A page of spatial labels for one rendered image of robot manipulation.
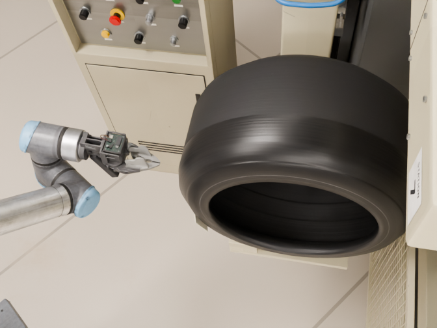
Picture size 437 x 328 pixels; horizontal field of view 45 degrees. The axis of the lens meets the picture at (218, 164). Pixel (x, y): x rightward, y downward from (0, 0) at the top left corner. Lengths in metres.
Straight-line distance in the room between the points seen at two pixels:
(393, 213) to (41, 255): 1.92
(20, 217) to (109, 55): 0.89
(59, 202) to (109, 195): 1.35
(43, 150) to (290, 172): 0.70
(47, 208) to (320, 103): 0.74
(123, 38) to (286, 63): 0.97
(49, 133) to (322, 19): 0.76
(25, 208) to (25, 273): 1.39
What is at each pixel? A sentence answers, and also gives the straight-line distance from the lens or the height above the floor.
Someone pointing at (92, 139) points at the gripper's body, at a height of 1.25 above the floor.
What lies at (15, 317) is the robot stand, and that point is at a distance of 2.04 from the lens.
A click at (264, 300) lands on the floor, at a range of 2.49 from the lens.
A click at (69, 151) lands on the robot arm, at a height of 1.23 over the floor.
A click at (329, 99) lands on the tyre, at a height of 1.49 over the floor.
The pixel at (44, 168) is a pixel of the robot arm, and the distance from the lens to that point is 1.56.
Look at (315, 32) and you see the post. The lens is 1.36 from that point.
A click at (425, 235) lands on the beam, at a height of 1.69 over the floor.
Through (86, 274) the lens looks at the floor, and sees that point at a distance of 2.66.
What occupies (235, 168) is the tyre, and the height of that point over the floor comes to 1.41.
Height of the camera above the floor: 2.41
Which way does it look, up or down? 60 degrees down
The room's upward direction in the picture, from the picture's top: 9 degrees counter-clockwise
